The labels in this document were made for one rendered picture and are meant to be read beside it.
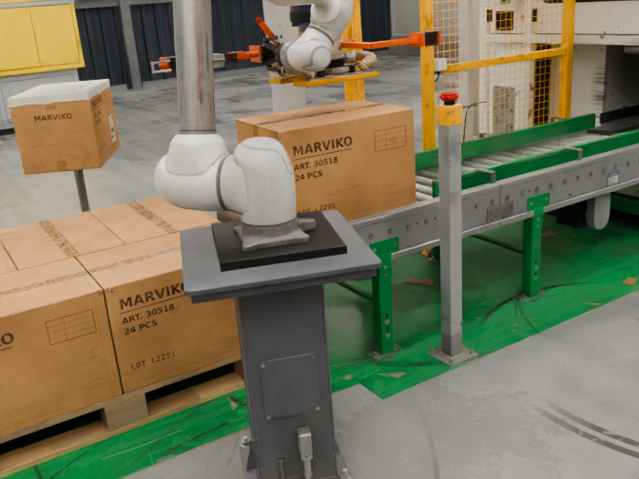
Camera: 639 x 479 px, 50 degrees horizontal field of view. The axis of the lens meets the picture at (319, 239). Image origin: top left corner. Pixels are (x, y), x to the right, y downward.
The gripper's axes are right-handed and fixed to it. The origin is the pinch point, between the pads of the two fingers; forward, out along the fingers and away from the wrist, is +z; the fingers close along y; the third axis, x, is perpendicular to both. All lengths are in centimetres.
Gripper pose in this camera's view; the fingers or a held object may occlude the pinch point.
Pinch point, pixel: (261, 53)
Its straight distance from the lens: 265.6
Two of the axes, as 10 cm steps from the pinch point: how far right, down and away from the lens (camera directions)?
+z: -5.4, -2.4, 8.1
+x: 8.4, -2.4, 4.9
